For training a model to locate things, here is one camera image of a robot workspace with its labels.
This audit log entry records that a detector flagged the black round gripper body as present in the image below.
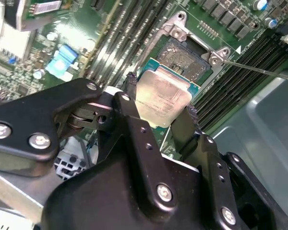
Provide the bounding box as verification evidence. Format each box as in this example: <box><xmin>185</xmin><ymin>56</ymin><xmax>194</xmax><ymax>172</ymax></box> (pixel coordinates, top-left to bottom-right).
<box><xmin>42</xmin><ymin>152</ymin><xmax>213</xmax><ymax>230</ymax></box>

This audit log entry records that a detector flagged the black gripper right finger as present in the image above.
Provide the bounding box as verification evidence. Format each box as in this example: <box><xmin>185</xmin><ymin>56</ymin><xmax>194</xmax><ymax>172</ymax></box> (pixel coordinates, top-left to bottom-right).
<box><xmin>171</xmin><ymin>105</ymin><xmax>288</xmax><ymax>230</ymax></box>

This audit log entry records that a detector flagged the thin metal locking lever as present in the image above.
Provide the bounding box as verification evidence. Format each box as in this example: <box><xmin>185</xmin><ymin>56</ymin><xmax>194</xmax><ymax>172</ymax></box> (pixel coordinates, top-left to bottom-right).
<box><xmin>222</xmin><ymin>59</ymin><xmax>288</xmax><ymax>81</ymax></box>

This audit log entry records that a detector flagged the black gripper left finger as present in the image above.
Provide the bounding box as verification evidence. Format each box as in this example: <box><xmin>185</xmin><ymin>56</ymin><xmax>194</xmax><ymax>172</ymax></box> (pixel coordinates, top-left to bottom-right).
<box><xmin>0</xmin><ymin>71</ymin><xmax>180</xmax><ymax>217</ymax></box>

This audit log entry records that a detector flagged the silver square CPU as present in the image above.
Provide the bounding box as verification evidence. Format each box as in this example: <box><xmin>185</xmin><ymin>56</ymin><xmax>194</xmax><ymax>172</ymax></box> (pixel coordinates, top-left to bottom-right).
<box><xmin>133</xmin><ymin>57</ymin><xmax>201</xmax><ymax>129</ymax></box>

